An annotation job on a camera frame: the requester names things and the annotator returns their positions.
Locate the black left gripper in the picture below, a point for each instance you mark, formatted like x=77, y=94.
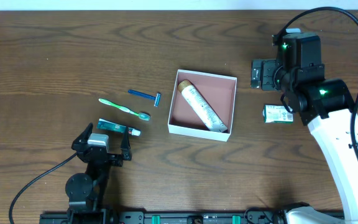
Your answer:
x=103, y=156

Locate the green white soap carton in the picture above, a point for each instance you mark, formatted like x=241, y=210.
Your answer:
x=276, y=114

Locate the green toothpaste tube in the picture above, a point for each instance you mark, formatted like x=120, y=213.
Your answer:
x=110, y=126

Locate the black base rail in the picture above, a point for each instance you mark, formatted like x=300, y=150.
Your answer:
x=250, y=216

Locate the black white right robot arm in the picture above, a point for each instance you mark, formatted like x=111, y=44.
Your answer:
x=325, y=107

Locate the white Pantene lotion tube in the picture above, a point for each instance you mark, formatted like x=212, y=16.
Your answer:
x=201, y=107

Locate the blue disposable razor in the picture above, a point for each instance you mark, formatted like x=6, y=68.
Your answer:
x=155, y=99

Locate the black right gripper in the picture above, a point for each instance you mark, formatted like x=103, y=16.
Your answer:
x=268, y=74

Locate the white box with pink interior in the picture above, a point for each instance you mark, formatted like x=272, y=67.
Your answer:
x=218, y=90

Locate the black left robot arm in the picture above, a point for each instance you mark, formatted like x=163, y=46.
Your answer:
x=86, y=190

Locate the green white toothbrush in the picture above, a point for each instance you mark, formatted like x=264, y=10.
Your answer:
x=142, y=116

